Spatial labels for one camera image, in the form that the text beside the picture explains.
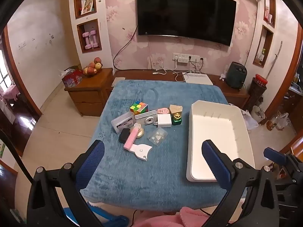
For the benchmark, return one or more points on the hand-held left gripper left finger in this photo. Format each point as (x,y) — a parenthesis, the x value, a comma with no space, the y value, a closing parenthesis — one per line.
(91,163)

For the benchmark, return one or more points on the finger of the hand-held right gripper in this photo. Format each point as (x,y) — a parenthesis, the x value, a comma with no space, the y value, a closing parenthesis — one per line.
(274,155)

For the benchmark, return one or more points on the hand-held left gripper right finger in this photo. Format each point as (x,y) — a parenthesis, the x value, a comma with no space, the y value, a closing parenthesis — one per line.
(216,165)

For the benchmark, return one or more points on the white plastic storage bin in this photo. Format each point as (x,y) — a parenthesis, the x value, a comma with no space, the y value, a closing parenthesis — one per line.
(213,132)

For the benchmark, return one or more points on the black oval case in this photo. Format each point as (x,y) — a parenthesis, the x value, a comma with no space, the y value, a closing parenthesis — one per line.
(123,137)

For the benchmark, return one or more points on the white cat-shaped scraper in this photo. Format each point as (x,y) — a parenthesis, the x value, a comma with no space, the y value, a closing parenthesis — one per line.
(142,151)

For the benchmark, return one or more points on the clear plastic box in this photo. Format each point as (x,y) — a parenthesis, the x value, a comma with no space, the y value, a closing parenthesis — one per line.
(157,137)

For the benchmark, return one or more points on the silver compact camera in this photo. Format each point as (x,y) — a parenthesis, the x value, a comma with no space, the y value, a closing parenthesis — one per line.
(146,118)

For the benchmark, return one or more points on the colourful puzzle cube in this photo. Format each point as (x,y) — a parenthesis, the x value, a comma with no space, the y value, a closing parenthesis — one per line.
(138,107)

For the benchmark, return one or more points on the amber plastic bottle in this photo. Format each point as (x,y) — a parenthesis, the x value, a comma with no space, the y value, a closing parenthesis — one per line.
(271,124)

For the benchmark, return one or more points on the clear plastic bag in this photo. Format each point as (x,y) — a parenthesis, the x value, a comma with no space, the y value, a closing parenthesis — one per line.
(282,120)

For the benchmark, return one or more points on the white plastic bag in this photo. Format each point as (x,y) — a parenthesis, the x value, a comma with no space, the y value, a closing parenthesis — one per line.
(249,121)

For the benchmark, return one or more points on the blue fleece blanket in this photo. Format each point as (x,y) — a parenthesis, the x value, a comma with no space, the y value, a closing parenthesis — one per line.
(132,182)

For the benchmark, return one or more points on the translucent card box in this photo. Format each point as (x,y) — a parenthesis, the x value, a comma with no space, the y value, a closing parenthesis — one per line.
(122,123)

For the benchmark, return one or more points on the gold round compact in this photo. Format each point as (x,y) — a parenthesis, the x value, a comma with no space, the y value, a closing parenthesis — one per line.
(140,133)

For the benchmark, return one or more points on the green perfume bottle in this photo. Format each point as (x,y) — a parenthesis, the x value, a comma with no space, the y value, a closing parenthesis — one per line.
(176,120)

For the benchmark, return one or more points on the dark woven basket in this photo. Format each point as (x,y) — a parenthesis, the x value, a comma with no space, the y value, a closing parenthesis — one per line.
(255,94)

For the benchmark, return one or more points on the wooden side cabinet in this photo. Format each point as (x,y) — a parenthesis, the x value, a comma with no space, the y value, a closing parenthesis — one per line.
(90,97)

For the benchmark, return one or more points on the white charger plug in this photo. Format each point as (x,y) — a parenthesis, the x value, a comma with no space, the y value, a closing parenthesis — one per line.
(163,121)

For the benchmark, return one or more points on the beige small box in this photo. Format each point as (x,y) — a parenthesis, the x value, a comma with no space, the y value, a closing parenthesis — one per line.
(175,109)

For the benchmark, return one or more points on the pink fleece robe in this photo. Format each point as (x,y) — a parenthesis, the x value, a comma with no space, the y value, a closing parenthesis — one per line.
(165,218)

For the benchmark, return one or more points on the pink round case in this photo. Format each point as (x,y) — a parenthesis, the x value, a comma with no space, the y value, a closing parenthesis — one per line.
(163,111)

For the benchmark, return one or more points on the red patterned gift box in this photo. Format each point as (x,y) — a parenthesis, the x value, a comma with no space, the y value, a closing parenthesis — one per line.
(72,79)

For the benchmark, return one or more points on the white paper sheet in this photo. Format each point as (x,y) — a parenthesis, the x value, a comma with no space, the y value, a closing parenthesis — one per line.
(119,81)

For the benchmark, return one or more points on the dark fruit bowl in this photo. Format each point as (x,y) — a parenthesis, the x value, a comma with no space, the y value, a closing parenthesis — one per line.
(92,75)

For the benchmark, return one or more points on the dark green space heater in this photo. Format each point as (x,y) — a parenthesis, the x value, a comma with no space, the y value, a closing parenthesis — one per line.
(235,75)

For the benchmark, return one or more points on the white router box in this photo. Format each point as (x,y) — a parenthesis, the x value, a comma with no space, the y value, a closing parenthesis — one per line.
(197,78)

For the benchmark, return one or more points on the red yellow peach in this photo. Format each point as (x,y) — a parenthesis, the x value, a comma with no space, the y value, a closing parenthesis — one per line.
(91,65)
(91,71)
(97,60)
(98,66)

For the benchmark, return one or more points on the curved wooden sword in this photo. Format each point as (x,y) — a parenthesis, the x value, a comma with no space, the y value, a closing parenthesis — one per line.
(275,59)

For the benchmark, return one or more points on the low wooden television bench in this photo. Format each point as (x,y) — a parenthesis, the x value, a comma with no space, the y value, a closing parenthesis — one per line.
(142,74)

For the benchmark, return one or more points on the pink dumbbell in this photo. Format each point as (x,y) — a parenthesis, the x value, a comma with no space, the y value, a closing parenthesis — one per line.
(94,39)
(86,41)

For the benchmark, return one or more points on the photo book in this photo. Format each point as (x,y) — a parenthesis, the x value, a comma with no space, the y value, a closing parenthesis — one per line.
(87,5)

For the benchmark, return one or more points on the white wall socket panel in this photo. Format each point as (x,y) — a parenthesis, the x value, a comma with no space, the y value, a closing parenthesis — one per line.
(185,57)

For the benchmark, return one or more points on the black wall television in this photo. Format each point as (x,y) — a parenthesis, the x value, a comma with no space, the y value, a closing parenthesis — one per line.
(187,14)

